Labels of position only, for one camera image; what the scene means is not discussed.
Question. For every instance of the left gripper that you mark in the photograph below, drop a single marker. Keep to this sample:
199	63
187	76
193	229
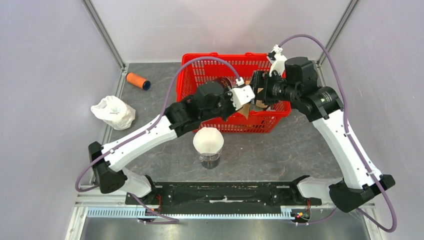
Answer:
233	106

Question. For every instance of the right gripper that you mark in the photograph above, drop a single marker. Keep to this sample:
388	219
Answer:
262	79

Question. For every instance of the brown paper coffee filter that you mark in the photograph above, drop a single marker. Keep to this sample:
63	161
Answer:
253	107

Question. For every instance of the white paper coffee filter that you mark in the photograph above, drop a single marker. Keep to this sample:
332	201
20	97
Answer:
208	140

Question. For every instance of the clear glass dripper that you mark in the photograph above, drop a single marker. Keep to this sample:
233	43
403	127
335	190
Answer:
209	157

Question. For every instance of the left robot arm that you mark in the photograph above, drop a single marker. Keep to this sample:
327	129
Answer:
210	100

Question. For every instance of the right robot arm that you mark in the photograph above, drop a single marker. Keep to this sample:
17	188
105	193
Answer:
294	80

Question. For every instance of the brown toilet paper roll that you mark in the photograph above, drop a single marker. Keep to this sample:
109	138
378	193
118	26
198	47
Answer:
260	104

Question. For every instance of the red plastic shopping basket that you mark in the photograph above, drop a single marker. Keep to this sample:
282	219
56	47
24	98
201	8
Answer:
199	72

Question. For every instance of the orange cylinder with blue cap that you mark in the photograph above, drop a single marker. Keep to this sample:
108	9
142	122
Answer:
138	81

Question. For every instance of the white plastic bag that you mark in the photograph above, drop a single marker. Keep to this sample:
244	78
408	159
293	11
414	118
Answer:
114	112

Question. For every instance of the black mounting rail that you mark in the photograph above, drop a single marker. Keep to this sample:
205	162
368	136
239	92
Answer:
226	197

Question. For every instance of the white cable duct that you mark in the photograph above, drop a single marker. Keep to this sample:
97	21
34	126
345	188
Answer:
142	213

